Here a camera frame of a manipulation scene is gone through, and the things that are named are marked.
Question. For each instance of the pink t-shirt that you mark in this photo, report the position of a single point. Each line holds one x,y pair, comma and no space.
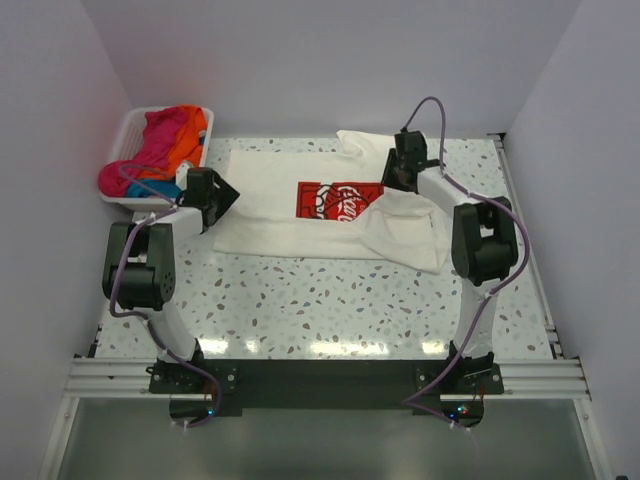
115,177

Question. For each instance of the orange t-shirt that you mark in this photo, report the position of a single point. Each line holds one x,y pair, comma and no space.
171,135

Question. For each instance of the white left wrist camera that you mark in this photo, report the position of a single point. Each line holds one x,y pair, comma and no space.
182,173

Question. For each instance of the white t-shirt red print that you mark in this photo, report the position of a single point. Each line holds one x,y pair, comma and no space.
329,205

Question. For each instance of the blue t-shirt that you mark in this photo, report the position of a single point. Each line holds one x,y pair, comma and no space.
146,188

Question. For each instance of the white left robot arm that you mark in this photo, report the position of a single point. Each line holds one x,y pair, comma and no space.
139,276

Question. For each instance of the aluminium rail frame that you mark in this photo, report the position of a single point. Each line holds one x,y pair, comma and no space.
112,378

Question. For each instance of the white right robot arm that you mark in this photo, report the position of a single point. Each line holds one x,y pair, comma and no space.
483,244

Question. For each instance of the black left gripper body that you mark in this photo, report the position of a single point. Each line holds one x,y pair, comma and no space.
222,198

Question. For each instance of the white plastic basket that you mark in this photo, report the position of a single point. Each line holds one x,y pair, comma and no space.
151,203

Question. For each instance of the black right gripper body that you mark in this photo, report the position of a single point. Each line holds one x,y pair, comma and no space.
391,176

